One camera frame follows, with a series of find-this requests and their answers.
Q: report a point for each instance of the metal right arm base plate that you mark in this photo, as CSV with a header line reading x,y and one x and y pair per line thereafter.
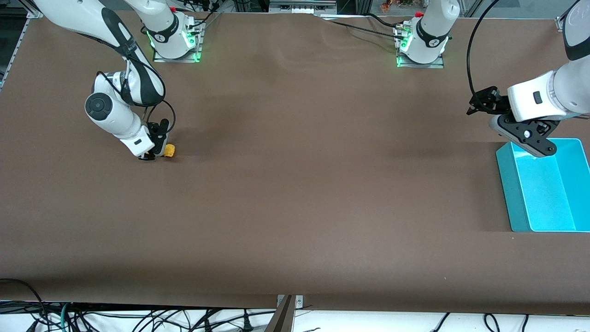
x,y
179,60

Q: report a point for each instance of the silver aluminium frame profile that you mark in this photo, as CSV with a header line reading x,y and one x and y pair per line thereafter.
x,y
302,6

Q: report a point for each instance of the small orange object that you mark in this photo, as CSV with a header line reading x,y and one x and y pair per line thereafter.
x,y
387,5

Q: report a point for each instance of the small metal table bracket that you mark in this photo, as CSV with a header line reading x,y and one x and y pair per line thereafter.
x,y
299,301

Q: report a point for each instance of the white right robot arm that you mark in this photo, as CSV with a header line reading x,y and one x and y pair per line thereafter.
x,y
110,106

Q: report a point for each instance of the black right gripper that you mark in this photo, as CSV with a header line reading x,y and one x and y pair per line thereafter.
x,y
160,137

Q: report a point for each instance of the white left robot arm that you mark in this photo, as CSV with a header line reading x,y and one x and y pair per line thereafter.
x,y
534,99

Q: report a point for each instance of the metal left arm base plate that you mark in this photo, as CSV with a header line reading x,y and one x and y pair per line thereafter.
x,y
421,66

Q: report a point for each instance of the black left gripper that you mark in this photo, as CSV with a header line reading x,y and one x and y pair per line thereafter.
x,y
493,102

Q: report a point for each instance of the aluminium table edge rail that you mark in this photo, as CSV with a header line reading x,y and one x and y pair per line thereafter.
x,y
14,50

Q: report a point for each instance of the yellow beetle toy car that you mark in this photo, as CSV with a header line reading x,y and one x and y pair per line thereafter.
x,y
169,151

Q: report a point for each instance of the metal corner bracket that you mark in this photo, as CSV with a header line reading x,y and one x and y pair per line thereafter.
x,y
562,24

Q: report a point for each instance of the dark camera stand pole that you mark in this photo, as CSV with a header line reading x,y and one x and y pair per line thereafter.
x,y
281,320

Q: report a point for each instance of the teal plastic bin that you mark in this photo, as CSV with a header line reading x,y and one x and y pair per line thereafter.
x,y
544,198

